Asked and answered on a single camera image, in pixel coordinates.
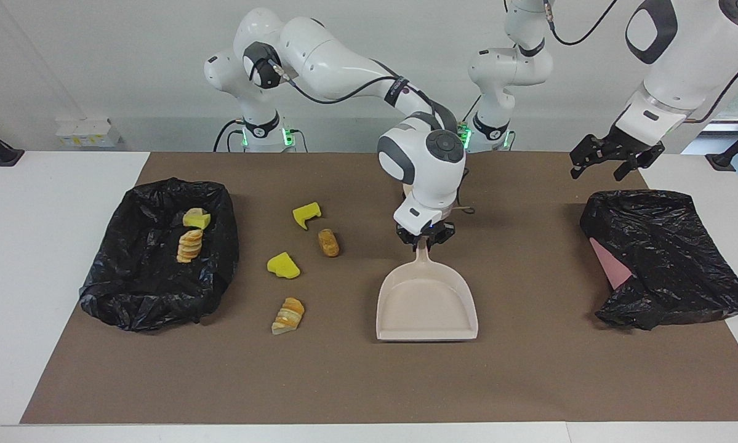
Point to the brown toy bread roll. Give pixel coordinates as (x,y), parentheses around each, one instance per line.
(328,243)

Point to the orange striped toy croissant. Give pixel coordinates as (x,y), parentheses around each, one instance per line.
(288,315)

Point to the right black trash bag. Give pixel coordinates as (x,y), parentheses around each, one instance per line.
(141,289)

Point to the white power strip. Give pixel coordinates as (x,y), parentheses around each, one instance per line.
(88,132)

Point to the brown table mat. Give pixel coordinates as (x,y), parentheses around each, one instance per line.
(368,381)

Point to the yellow sponge chunk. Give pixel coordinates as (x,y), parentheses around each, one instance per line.
(282,266)

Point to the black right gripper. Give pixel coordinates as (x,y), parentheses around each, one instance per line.
(427,231)

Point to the beige plastic dustpan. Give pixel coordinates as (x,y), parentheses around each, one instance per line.
(427,307)

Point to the notched yellow sponge piece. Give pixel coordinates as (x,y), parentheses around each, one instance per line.
(307,212)

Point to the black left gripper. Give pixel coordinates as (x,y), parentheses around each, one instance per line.
(627,146)

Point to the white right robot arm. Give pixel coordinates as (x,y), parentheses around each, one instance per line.
(344,61)

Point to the pink plastic bin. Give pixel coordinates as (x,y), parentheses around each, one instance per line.
(612,264)

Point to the yellow sponge wedge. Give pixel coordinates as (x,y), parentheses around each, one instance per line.
(202,220)

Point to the black trash bag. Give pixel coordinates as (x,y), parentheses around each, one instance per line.
(670,246)
(141,289)

